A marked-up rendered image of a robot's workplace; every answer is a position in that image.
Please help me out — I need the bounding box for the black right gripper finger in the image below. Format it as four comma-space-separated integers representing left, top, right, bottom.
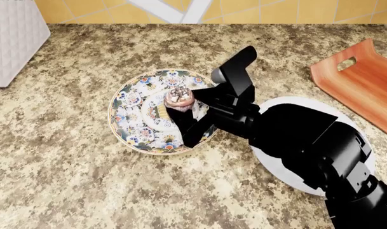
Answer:
192, 86, 226, 107
166, 107, 217, 149

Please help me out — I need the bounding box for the floral patterned ceramic plate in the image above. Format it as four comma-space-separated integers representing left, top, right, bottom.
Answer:
107, 69, 220, 155

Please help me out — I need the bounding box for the white round flat disc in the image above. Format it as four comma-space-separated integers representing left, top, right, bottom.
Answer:
248, 95, 377, 198

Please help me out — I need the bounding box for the white quilted box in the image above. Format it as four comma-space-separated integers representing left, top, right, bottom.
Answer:
0, 0, 51, 88

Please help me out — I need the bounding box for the wooden serving tray with handle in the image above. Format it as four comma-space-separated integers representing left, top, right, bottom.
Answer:
309, 38, 387, 141

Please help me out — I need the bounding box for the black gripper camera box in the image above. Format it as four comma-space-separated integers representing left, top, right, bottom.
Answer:
210, 45, 258, 97

